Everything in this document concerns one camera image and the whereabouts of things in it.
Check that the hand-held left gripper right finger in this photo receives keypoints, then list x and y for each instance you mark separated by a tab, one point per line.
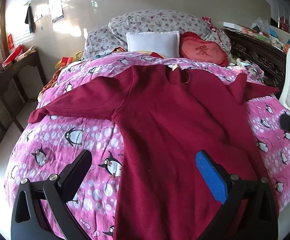
211	175

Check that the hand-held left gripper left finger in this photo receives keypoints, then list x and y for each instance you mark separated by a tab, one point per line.
78	170

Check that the dark red sweater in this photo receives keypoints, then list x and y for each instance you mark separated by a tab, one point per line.
160	120

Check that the pile of mixed clothes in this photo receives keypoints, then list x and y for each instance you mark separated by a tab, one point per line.
247	67

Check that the pink penguin print blanket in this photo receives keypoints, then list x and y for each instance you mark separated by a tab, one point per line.
67	120

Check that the dark carved wooden cabinet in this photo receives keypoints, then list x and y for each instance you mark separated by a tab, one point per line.
255	52

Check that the clutter of packets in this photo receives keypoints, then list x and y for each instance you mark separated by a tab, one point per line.
265	32

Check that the yellow green cloth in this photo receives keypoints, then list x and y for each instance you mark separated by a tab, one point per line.
78	55

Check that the red heart cushion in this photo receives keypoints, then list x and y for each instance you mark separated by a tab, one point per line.
200	51

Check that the dark wooden table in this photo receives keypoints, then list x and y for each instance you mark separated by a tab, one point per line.
14	65

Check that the small floral pillow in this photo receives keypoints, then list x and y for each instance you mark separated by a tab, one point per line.
99	41

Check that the red box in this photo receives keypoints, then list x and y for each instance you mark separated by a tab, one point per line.
12	55

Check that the white pillow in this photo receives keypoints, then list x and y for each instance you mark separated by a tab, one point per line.
152	42

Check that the dark hanging cloth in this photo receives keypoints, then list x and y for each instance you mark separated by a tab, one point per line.
29	17

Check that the large floral pillow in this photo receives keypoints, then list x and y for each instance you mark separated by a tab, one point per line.
160	21

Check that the red paper wall sign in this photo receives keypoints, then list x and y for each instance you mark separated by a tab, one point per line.
10	41

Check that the wall calendar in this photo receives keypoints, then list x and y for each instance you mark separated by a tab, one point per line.
56	7

